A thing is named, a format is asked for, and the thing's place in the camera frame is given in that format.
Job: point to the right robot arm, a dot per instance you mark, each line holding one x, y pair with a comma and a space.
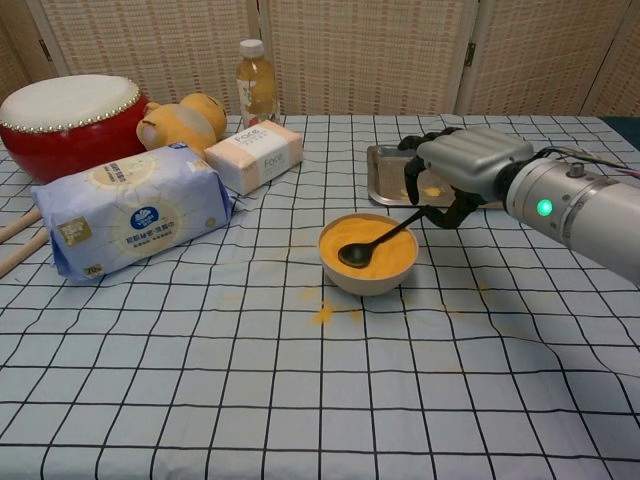
585, 205

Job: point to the stainless steel tray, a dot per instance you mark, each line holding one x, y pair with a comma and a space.
387, 175

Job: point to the tea bottle white cap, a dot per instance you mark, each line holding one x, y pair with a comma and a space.
257, 85

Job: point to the pink tissue pack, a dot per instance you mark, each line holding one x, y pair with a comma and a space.
255, 157

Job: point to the dark blue padded table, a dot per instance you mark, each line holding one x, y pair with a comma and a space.
625, 127

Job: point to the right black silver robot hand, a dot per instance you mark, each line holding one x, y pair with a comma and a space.
475, 155

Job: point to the blue tissue pack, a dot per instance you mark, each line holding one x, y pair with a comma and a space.
130, 215

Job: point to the yellow plush toy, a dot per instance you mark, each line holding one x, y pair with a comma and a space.
185, 122

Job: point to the red drum white skin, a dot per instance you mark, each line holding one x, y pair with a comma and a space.
70, 140

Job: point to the checkered light blue tablecloth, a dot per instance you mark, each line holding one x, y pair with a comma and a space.
250, 390

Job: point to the black spoon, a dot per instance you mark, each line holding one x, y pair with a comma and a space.
356, 254

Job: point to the off-white bowl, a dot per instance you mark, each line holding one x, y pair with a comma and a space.
367, 286

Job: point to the woven folding screen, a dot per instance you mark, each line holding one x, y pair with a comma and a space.
360, 55

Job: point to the wooden drumstick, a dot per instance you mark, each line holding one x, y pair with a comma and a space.
20, 226
22, 256

